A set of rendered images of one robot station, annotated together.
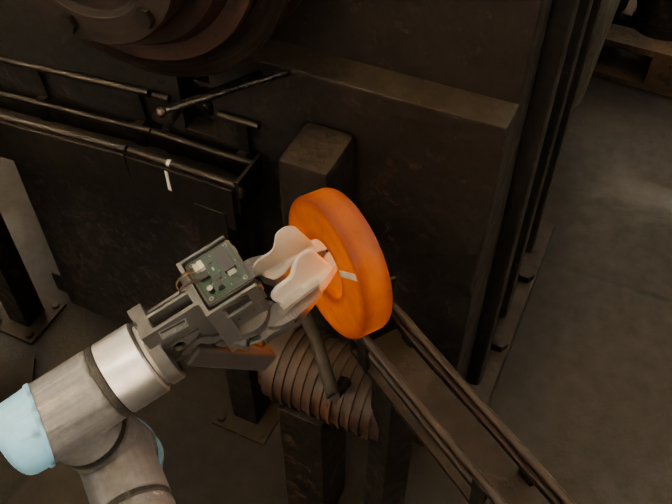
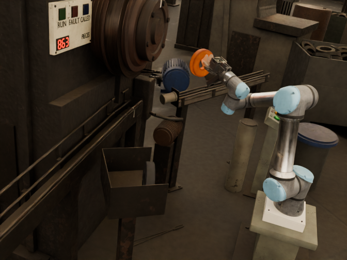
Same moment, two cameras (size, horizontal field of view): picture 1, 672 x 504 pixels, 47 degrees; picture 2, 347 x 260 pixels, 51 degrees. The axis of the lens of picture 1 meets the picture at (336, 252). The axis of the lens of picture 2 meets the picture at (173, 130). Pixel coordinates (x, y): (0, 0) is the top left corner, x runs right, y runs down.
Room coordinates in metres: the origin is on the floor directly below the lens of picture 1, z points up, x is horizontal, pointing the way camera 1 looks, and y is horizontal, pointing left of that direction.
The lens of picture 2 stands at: (0.97, 1.97, 1.47)
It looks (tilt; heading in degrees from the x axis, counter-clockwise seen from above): 26 degrees down; 260
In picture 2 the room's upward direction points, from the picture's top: 8 degrees clockwise
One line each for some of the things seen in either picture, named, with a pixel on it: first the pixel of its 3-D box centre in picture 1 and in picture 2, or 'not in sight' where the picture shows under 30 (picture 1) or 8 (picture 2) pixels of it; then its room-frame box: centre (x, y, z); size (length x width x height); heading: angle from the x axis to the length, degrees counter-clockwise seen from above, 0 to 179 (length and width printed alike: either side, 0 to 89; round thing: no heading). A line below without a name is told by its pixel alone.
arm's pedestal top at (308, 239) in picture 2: not in sight; (284, 217); (0.07, 0.55, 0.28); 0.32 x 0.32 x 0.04; 66
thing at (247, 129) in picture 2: not in sight; (240, 156); (0.13, -0.09, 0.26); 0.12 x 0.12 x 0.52
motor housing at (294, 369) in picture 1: (335, 443); (164, 158); (0.66, 0.00, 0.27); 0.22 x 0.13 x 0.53; 65
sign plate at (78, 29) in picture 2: not in sight; (72, 24); (1.16, 0.51, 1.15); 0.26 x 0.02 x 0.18; 65
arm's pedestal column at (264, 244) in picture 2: not in sight; (277, 239); (0.07, 0.55, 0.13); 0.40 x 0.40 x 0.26; 66
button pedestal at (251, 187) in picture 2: not in sight; (266, 153); (-0.04, -0.06, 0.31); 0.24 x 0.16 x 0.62; 65
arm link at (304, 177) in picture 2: not in sight; (298, 180); (0.07, 0.56, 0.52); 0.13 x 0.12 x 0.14; 28
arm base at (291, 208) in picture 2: not in sight; (290, 199); (0.07, 0.55, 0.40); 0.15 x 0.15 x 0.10
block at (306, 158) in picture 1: (319, 205); (142, 97); (0.83, 0.03, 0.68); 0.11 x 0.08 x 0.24; 155
